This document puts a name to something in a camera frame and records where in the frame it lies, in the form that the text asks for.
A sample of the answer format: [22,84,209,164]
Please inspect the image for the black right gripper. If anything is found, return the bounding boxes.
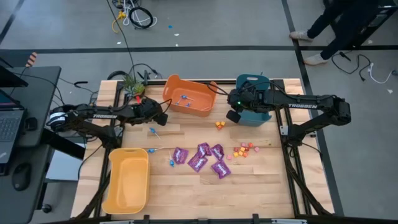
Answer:
[226,82,268,124]

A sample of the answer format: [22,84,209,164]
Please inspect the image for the person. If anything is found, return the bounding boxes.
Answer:
[289,0,386,67]

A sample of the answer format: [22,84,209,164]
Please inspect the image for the black monitor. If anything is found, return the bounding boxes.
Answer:
[0,65,29,88]

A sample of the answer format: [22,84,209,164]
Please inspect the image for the orange black striped object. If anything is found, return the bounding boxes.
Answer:
[25,52,39,68]

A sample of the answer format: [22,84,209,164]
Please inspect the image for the black equipment case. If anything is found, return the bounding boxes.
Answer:
[323,0,398,48]

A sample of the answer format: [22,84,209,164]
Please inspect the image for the thin black desk cable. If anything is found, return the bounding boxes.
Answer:
[9,72,94,110]

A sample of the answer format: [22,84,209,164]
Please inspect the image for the black computer mouse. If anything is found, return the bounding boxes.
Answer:
[12,162,32,192]

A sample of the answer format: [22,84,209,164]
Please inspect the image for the yellow plastic bin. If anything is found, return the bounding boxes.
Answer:
[101,147,150,215]

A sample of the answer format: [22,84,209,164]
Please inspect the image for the coiled black cable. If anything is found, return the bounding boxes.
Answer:
[128,6,154,30]

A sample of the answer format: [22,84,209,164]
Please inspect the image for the white cable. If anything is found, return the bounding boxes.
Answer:
[122,0,158,27]
[366,62,398,85]

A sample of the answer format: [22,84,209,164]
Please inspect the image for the yellow cable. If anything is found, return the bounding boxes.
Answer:
[111,11,127,34]

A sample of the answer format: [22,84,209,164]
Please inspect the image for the purple Skittles candy bag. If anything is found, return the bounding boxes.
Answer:
[187,152,208,173]
[197,142,213,158]
[210,144,225,161]
[210,159,232,180]
[172,147,190,165]

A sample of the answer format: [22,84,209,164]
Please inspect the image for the long black cable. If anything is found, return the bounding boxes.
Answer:
[106,0,137,82]

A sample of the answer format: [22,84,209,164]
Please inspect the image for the small potted green plant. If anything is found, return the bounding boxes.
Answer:
[123,74,147,97]

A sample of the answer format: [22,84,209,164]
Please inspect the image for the white panel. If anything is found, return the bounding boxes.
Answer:
[45,149,87,182]

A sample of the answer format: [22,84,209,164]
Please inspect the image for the black cable with plug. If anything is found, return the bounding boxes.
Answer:
[331,51,373,82]

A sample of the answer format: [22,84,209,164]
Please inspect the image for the looped black cable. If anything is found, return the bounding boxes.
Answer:
[107,63,163,81]

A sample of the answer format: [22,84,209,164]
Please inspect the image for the black aluminium table frame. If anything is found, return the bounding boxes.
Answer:
[40,78,398,224]

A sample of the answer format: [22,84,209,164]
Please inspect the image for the black desk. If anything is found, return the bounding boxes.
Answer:
[0,66,62,224]

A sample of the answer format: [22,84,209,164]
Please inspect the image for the dark laptop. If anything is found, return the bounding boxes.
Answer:
[0,89,26,165]

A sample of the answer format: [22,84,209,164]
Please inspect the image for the orange plastic bin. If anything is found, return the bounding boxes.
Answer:
[162,73,218,118]

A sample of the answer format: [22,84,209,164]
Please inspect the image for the white shoe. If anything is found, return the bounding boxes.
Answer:
[303,52,330,67]
[289,30,314,43]

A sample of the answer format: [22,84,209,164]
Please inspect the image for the teal plastic bin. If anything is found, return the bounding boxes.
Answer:
[235,73,273,128]

